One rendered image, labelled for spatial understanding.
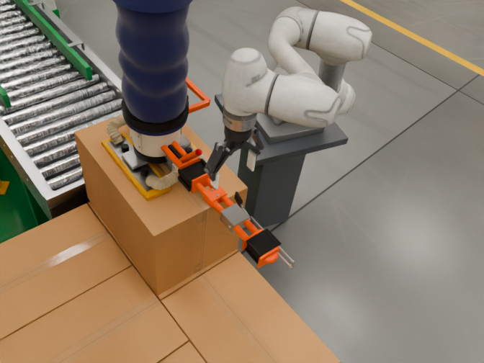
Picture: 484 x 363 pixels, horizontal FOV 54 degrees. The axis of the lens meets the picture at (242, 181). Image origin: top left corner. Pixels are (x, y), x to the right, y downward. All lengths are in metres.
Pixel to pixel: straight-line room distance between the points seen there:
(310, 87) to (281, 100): 0.07
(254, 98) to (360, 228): 1.95
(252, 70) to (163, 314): 1.09
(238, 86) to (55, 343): 1.18
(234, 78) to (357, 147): 2.43
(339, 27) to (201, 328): 1.18
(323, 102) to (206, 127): 2.33
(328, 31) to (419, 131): 2.32
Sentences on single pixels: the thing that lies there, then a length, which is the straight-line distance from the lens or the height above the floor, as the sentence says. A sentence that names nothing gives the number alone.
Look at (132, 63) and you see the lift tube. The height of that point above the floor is 1.42.
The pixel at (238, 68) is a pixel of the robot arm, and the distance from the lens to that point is 1.13.
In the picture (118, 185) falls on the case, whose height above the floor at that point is 0.95.
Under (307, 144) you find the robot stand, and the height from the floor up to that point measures 0.75.
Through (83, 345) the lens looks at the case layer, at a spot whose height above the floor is 0.54.
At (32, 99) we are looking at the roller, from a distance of 2.84.
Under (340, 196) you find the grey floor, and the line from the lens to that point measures 3.12.
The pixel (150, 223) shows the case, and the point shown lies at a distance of 1.63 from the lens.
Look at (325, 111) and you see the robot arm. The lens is 1.14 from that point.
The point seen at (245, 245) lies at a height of 1.06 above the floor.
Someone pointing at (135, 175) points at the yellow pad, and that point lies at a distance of 1.74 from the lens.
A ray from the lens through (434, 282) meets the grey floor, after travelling 2.95.
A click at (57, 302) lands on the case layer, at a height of 0.54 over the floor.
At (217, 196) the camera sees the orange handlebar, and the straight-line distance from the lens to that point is 1.52.
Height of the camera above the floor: 2.24
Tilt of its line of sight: 47 degrees down
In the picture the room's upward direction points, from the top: 9 degrees clockwise
